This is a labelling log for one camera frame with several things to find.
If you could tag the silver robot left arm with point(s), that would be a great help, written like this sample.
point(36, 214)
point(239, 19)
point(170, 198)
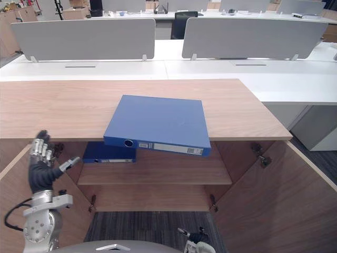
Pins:
point(43, 221)

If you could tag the white office desk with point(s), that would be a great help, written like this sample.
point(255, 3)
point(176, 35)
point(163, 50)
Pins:
point(184, 71)

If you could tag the wooden cabinet door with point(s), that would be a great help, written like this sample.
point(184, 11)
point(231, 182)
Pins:
point(276, 200)
point(18, 184)

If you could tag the cardboard box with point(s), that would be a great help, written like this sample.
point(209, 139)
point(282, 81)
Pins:
point(75, 12)

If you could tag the wooden cabinet shelf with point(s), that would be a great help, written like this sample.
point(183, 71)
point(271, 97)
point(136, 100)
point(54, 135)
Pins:
point(158, 174)

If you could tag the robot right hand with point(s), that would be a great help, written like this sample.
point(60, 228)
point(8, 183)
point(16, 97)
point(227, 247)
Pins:
point(196, 236)

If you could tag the metal door hinge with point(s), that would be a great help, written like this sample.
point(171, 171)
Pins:
point(92, 203)
point(260, 155)
point(213, 203)

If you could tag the black office chair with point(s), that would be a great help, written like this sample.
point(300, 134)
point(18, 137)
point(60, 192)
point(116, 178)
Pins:
point(181, 25)

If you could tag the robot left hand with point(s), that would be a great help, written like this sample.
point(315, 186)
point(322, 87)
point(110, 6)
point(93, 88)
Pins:
point(40, 176)

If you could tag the wooden office cabinet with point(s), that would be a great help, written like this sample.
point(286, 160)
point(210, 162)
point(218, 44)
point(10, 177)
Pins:
point(147, 110)

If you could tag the grey desk divider panel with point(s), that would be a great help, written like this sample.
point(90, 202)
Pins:
point(252, 38)
point(84, 39)
point(301, 6)
point(243, 5)

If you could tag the silver robot torso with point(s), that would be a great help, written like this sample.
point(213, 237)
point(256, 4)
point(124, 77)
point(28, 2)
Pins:
point(116, 247)

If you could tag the blue lever arch folder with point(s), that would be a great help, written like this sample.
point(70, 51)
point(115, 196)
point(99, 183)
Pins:
point(160, 124)

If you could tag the dark blue folder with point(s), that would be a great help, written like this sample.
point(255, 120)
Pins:
point(110, 154)

